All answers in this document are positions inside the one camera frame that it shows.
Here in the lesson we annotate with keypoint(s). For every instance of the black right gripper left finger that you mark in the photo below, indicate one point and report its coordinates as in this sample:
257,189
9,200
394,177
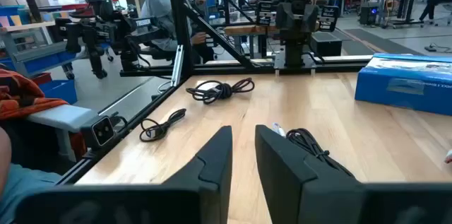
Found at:
217,167

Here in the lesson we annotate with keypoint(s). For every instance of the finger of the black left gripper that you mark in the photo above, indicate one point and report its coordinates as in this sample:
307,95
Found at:
265,13
329,18

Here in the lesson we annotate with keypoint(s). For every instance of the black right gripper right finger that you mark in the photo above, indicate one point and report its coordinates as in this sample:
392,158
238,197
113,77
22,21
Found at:
282,181

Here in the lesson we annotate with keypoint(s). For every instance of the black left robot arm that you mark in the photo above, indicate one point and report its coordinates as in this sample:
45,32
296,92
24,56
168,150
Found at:
295,47

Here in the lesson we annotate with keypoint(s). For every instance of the black box on floor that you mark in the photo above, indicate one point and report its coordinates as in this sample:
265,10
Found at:
325,44

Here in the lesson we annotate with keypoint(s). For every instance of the wooden table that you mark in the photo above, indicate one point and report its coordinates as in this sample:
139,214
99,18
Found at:
243,30

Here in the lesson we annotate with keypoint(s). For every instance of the black computer tower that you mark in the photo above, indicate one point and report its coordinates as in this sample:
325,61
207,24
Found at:
369,13

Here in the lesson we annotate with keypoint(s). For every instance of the blue cardboard box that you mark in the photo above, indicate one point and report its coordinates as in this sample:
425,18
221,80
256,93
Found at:
399,89

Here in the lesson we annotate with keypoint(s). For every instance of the seated person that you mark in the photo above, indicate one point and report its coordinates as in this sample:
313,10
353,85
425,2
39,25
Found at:
157,8

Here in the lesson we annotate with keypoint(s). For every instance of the grey bench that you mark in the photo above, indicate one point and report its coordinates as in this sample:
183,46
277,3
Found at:
63,116

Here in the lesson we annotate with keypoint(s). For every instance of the black robot on rolling stand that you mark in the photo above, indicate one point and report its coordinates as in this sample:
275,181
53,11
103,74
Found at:
102,8

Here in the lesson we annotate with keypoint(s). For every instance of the blue plastic bin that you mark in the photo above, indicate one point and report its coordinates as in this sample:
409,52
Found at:
61,91

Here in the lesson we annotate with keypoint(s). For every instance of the orange cloth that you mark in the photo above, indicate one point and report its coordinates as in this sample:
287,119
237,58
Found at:
21,97

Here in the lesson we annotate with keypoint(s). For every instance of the grey workbench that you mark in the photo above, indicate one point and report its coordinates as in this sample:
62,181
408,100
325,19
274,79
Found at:
35,52

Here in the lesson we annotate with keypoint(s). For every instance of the black aluminium table frame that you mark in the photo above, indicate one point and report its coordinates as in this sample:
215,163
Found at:
180,22

